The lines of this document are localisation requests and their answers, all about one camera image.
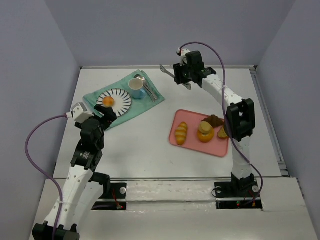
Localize small round bread roll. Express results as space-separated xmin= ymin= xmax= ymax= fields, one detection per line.
xmin=102 ymin=96 xmax=115 ymax=108

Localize silver metal tongs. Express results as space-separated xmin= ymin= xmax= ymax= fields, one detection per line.
xmin=159 ymin=64 xmax=192 ymax=90

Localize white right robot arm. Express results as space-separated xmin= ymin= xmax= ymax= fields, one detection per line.
xmin=173 ymin=49 xmax=261 ymax=199

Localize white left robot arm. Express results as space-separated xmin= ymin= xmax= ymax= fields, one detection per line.
xmin=32 ymin=102 xmax=117 ymax=240

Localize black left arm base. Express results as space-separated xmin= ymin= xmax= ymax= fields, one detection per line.
xmin=92 ymin=182 xmax=127 ymax=211

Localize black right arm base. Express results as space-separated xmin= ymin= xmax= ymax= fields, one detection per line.
xmin=211 ymin=181 xmax=263 ymax=210

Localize dark chocolate bread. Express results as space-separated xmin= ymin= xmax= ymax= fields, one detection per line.
xmin=202 ymin=115 xmax=225 ymax=129

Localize striped croissant bread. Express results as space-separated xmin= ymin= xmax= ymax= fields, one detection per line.
xmin=174 ymin=121 xmax=188 ymax=146

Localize blue striped white plate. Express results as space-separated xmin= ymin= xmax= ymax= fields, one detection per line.
xmin=96 ymin=88 xmax=132 ymax=117

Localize teal cloth mat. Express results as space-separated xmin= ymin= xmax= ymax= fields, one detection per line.
xmin=83 ymin=70 xmax=165 ymax=128

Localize light blue mug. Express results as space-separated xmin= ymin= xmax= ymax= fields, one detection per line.
xmin=128 ymin=78 xmax=146 ymax=100

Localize silver fork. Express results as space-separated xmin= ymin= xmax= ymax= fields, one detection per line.
xmin=140 ymin=76 xmax=158 ymax=101

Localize orange round bun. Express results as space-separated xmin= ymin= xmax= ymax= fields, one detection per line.
xmin=197 ymin=131 xmax=215 ymax=143

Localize toasted baguette slice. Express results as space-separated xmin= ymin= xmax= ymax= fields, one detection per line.
xmin=217 ymin=126 xmax=229 ymax=139

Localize pink plastic tray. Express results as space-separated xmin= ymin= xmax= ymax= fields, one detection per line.
xmin=168 ymin=109 xmax=229 ymax=158

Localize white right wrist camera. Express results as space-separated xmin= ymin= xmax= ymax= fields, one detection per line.
xmin=177 ymin=48 xmax=191 ymax=66

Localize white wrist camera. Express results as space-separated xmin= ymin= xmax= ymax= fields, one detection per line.
xmin=65 ymin=102 xmax=94 ymax=124
xmin=177 ymin=48 xmax=191 ymax=66

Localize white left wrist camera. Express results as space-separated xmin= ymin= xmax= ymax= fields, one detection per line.
xmin=65 ymin=102 xmax=94 ymax=124

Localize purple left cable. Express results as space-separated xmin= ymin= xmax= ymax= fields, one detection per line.
xmin=24 ymin=114 xmax=71 ymax=240

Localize purple cable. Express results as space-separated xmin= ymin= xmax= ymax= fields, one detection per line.
xmin=178 ymin=42 xmax=264 ymax=205
xmin=24 ymin=114 xmax=71 ymax=240

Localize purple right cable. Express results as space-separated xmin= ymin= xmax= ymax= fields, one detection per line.
xmin=178 ymin=42 xmax=264 ymax=205

